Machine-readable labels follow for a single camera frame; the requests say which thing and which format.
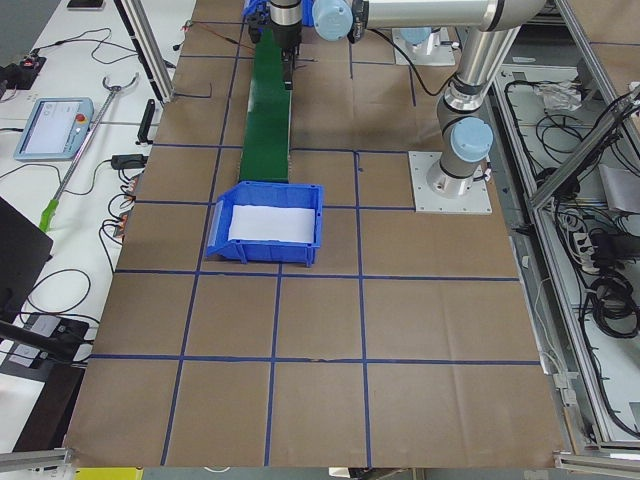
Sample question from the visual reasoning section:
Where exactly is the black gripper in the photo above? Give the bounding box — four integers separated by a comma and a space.
271, 20, 302, 91

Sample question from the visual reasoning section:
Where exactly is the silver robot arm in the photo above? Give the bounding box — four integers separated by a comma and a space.
267, 1, 543, 149
400, 26, 440, 55

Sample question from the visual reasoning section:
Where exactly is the right blue plastic bin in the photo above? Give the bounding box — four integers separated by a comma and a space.
242, 0, 270, 26

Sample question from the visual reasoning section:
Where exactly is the blue plastic bin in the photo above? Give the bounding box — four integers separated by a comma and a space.
205, 181, 324, 267
242, 0, 270, 26

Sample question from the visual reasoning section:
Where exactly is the green conveyor belt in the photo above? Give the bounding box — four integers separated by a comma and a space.
239, 30, 291, 183

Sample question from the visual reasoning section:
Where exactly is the white foam pad left bin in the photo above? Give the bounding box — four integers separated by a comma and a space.
228, 205, 316, 243

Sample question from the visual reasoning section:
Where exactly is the left blue plastic bin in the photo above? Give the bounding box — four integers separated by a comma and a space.
205, 181, 324, 267

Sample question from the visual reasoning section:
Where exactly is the black power adapter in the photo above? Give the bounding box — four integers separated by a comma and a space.
110, 154, 148, 170

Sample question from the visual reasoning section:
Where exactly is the blue teach pendant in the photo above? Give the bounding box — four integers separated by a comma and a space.
14, 97, 94, 161

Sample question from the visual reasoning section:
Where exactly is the metal reacher grabber tool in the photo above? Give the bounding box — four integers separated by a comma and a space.
39, 73, 139, 233

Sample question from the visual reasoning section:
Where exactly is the red black wire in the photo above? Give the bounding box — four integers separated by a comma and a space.
181, 19, 257, 53

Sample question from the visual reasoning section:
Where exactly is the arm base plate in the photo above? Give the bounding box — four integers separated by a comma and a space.
392, 27, 457, 67
408, 151, 492, 215

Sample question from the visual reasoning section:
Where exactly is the aluminium frame post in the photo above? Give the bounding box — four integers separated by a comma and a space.
114, 0, 174, 104

